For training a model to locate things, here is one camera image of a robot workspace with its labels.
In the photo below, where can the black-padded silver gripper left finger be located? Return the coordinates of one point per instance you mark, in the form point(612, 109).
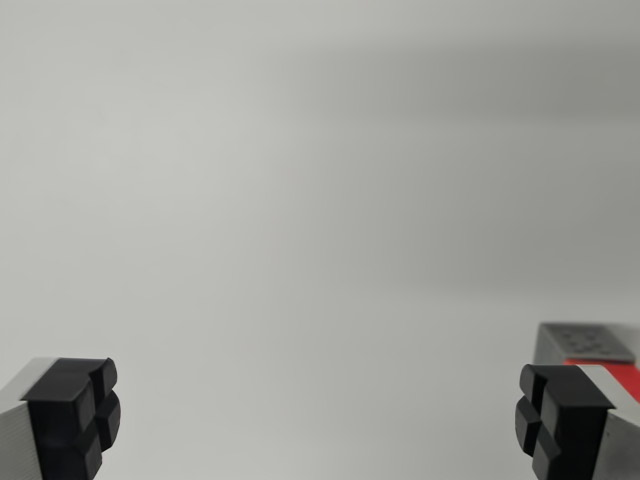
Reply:
point(55, 425)

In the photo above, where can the red embossed rubber cube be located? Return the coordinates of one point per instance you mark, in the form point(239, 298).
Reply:
point(625, 376)

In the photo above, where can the grey embossed rubber cube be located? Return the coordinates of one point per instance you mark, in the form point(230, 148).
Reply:
point(585, 341)

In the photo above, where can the black-padded silver gripper right finger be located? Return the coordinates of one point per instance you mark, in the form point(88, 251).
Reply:
point(570, 425)

